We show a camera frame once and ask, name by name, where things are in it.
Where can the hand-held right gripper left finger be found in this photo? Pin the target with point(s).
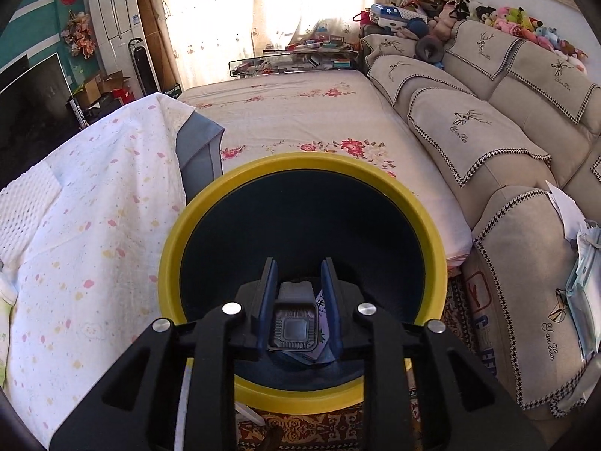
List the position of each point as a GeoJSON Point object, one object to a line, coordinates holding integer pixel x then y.
{"type": "Point", "coordinates": [267, 303]}

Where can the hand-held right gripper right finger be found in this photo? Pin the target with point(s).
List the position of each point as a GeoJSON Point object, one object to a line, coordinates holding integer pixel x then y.
{"type": "Point", "coordinates": [328, 303]}

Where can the black square plastic tray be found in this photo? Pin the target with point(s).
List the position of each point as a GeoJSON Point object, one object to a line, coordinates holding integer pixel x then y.
{"type": "Point", "coordinates": [293, 329]}

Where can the yellow-rimmed dark bin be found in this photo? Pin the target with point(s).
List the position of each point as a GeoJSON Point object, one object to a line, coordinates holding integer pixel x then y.
{"type": "Point", "coordinates": [300, 160]}

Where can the patterned rug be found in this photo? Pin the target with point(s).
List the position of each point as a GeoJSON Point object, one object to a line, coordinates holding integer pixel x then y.
{"type": "Point", "coordinates": [474, 300]}

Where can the grey cloth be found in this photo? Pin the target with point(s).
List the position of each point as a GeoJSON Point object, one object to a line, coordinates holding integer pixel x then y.
{"type": "Point", "coordinates": [202, 150]}

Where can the white dotted blanket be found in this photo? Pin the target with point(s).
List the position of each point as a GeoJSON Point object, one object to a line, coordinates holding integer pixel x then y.
{"type": "Point", "coordinates": [94, 244]}

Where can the pink floral sheet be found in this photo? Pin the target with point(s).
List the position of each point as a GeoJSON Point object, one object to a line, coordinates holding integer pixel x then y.
{"type": "Point", "coordinates": [291, 112]}

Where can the beige deer-print sofa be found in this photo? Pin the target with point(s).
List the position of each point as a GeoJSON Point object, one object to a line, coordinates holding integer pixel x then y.
{"type": "Point", "coordinates": [497, 159]}

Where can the glass coffee table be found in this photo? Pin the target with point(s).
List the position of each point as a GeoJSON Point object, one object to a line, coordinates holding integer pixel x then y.
{"type": "Point", "coordinates": [263, 66]}

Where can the pile of books and toys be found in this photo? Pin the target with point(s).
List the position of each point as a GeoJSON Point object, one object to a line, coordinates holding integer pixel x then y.
{"type": "Point", "coordinates": [324, 49]}

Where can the white paper sheet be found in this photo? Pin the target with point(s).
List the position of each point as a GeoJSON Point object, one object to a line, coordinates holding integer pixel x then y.
{"type": "Point", "coordinates": [566, 206]}

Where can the white mesh cloth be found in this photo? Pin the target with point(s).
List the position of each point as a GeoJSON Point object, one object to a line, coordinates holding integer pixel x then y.
{"type": "Point", "coordinates": [26, 211]}

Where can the black tower fan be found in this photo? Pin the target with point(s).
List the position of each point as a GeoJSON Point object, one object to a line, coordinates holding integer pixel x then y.
{"type": "Point", "coordinates": [143, 68]}

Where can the open cardboard boxes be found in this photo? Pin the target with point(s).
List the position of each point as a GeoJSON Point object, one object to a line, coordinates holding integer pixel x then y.
{"type": "Point", "coordinates": [105, 87]}

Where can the grey neck pillow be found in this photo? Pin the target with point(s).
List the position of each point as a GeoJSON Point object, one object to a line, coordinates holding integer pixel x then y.
{"type": "Point", "coordinates": [429, 49]}

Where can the red bag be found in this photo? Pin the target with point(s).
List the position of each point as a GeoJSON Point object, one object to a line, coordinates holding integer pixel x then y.
{"type": "Point", "coordinates": [362, 18]}

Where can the tall brown cardboard sheet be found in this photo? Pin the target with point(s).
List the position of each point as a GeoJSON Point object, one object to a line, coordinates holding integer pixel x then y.
{"type": "Point", "coordinates": [157, 33]}

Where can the cream embroidered curtains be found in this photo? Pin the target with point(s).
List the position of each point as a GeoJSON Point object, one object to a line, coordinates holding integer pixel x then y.
{"type": "Point", "coordinates": [225, 14]}

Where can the blue star-print bag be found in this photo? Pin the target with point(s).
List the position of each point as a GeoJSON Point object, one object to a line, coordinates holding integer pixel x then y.
{"type": "Point", "coordinates": [389, 15]}

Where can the curved black television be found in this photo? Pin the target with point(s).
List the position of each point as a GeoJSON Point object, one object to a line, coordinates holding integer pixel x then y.
{"type": "Point", "coordinates": [33, 112]}

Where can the white standing air conditioner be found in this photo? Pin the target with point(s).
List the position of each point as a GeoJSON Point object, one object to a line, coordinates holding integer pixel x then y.
{"type": "Point", "coordinates": [115, 23]}

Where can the artificial flower bouquet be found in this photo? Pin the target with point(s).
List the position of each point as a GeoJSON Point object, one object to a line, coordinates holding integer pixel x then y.
{"type": "Point", "coordinates": [80, 35]}

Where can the row of plush toys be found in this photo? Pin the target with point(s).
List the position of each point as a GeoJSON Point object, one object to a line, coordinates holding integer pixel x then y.
{"type": "Point", "coordinates": [516, 21]}

